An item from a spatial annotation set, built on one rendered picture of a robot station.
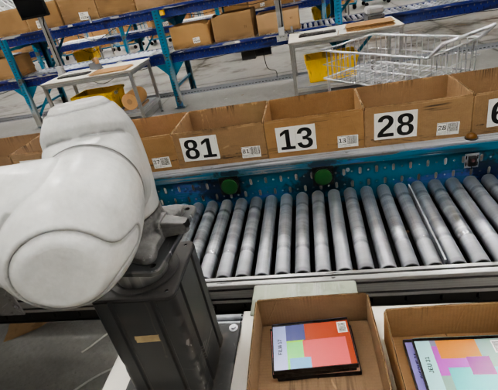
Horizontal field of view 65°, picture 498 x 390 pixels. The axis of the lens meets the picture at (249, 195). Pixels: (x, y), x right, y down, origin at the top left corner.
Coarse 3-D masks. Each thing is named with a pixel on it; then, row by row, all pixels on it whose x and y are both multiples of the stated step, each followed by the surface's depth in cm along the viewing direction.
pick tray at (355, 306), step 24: (264, 312) 102; (288, 312) 102; (312, 312) 101; (336, 312) 100; (360, 312) 99; (264, 336) 102; (360, 336) 97; (264, 360) 96; (360, 360) 91; (384, 360) 80; (264, 384) 90; (288, 384) 89; (312, 384) 88; (336, 384) 87; (360, 384) 86; (384, 384) 82
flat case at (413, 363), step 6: (408, 342) 92; (408, 348) 90; (408, 354) 89; (414, 354) 88; (408, 360) 88; (414, 360) 87; (414, 366) 86; (414, 372) 85; (420, 372) 85; (414, 378) 84; (420, 378) 83; (414, 384) 83; (420, 384) 82
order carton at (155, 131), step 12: (132, 120) 195; (144, 120) 194; (156, 120) 193; (168, 120) 193; (180, 120) 179; (144, 132) 197; (156, 132) 197; (168, 132) 196; (144, 144) 168; (156, 144) 168; (168, 144) 167; (156, 156) 171; (168, 168) 173; (180, 168) 173
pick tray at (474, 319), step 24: (384, 312) 90; (408, 312) 91; (432, 312) 90; (456, 312) 89; (480, 312) 89; (384, 336) 94; (408, 336) 94; (432, 336) 93; (456, 336) 92; (408, 384) 84
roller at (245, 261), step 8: (256, 200) 164; (256, 208) 159; (248, 216) 156; (256, 216) 155; (248, 224) 150; (256, 224) 151; (248, 232) 145; (256, 232) 147; (248, 240) 141; (256, 240) 145; (240, 248) 140; (248, 248) 137; (240, 256) 134; (248, 256) 134; (240, 264) 130; (248, 264) 131; (240, 272) 126; (248, 272) 128
